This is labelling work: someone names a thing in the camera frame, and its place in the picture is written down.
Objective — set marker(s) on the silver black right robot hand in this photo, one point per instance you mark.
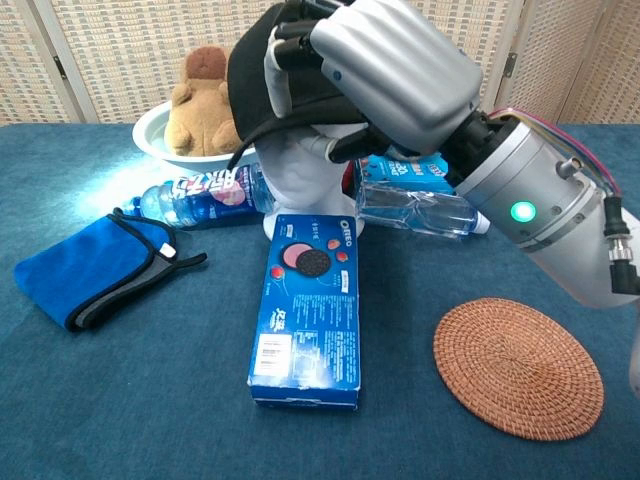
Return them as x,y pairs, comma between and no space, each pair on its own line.
400,65

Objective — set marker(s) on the black baseball cap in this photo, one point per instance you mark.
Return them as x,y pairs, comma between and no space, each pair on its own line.
250,85

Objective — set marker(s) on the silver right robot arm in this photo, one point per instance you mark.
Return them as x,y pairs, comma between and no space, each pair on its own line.
545,240

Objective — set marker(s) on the white mannequin head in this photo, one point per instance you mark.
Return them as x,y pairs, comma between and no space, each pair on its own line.
300,185

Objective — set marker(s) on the round woven rattan coaster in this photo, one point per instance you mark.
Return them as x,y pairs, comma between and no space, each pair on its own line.
515,370

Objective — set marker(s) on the light blue cookie box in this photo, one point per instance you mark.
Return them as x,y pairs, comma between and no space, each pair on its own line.
400,172

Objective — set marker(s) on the clear plastic water bottle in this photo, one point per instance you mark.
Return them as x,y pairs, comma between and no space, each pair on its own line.
420,215

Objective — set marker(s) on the brown capybara plush toy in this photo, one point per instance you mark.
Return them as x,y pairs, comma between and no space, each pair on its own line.
200,115

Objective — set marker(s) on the blue label drink bottle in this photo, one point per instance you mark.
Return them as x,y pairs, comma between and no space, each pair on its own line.
200,197

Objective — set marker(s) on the white round bowl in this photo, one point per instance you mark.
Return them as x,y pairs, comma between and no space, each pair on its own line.
150,132

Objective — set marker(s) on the long blue Oreo box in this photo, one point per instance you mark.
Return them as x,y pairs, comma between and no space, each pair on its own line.
310,320

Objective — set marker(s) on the woven folding screen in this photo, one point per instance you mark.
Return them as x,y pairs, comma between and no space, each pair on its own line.
125,50

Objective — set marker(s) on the blue folded towel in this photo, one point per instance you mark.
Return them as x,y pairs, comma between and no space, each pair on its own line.
80,265

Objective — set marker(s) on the blue felt table cover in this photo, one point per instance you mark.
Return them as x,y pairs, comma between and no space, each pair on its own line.
150,400

